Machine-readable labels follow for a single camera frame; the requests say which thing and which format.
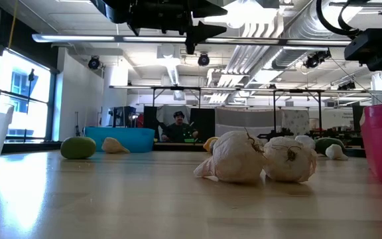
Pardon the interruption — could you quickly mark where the black aluminium table frame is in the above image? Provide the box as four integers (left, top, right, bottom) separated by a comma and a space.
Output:
1, 141, 367, 159

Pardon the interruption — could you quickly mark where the black gantry frame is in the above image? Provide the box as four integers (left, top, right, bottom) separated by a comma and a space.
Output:
272, 88, 324, 137

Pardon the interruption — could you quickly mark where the black tripod stand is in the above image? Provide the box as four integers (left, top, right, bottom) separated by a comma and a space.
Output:
23, 68, 36, 143

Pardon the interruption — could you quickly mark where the black curtain partition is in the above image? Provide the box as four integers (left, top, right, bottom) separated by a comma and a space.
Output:
143, 106, 159, 139
190, 108, 216, 143

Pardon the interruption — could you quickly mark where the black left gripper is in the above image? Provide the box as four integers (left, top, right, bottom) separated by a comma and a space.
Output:
90, 0, 228, 56

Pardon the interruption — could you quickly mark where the grey curtain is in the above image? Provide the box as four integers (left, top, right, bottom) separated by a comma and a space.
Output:
215, 106, 283, 137

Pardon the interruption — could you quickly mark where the silver ventilation duct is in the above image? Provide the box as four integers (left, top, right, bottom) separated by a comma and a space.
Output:
270, 0, 361, 70

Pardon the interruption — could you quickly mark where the person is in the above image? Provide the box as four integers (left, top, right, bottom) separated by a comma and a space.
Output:
160, 110, 200, 143

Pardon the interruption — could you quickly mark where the black computer monitor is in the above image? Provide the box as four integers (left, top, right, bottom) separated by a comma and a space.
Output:
352, 105, 366, 132

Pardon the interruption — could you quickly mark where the long led light bar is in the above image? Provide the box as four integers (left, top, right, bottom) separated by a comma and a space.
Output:
31, 33, 353, 46

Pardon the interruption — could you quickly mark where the yellow lemon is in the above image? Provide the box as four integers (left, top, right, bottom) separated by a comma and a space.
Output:
202, 136, 220, 153

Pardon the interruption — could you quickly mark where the yellow hanging cable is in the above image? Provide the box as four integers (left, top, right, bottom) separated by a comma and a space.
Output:
7, 0, 19, 49

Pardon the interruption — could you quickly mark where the white floral cloth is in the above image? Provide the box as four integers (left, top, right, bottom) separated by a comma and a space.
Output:
282, 109, 310, 137

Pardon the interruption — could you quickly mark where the large window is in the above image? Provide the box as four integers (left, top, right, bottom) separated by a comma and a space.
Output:
0, 49, 58, 142

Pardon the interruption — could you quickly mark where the black equipment rack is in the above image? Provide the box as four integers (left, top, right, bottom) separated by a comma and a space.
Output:
107, 106, 137, 129

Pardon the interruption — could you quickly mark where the black ceiling spotlight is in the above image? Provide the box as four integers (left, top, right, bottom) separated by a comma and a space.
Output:
88, 55, 101, 70
197, 52, 211, 67
303, 49, 331, 69

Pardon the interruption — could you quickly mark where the blue plastic basket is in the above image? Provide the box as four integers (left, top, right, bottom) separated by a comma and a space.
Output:
84, 126, 156, 154

